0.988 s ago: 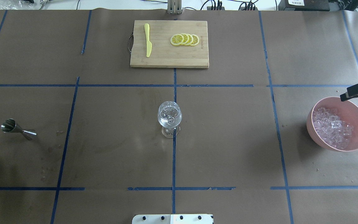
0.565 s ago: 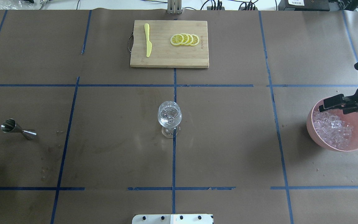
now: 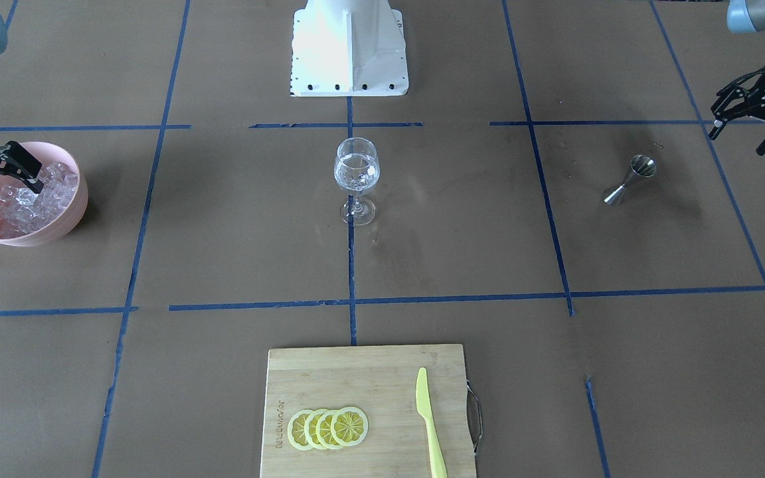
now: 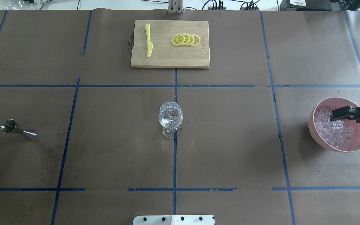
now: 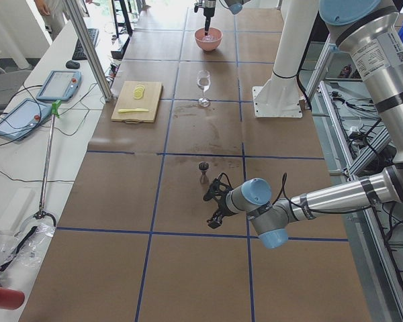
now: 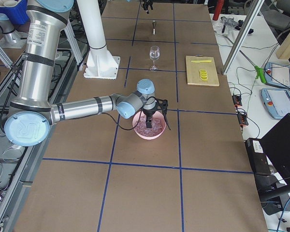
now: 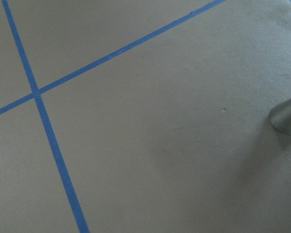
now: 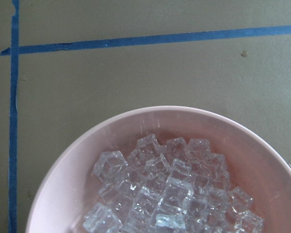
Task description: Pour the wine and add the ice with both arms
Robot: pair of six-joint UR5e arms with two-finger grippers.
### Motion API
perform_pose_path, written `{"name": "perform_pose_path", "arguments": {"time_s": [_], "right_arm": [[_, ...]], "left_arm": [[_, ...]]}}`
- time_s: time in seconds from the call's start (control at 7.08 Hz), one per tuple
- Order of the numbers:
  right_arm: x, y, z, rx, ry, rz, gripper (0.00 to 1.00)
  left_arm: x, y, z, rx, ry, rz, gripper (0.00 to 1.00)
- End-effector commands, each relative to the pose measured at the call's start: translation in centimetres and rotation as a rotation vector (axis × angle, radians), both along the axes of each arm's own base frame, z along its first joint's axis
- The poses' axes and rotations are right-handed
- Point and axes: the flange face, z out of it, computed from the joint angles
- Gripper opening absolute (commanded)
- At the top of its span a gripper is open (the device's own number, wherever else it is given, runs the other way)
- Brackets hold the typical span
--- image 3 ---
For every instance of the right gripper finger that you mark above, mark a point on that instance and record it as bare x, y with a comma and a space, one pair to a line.
18, 163

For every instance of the steel double jigger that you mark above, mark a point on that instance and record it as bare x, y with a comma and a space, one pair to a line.
640, 168

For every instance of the ice cubes pile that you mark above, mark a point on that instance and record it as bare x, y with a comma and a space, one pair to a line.
23, 212

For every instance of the wine glass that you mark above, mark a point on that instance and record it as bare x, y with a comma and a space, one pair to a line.
356, 171

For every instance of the pink bowl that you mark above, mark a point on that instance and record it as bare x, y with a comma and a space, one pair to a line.
49, 153

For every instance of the lemon slice one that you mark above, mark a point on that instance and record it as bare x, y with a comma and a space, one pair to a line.
297, 430

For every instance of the lemon slice two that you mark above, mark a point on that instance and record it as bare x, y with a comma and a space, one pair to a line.
312, 429

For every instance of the lemon slice three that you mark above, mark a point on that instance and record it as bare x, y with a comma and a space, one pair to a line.
328, 432

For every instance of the lemon slice four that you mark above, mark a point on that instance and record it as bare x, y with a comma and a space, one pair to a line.
349, 426

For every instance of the wooden cutting board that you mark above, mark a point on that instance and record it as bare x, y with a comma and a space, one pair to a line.
380, 380

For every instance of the yellow plastic knife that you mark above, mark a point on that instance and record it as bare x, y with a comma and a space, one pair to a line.
437, 466

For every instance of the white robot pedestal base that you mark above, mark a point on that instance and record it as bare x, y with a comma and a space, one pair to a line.
348, 49

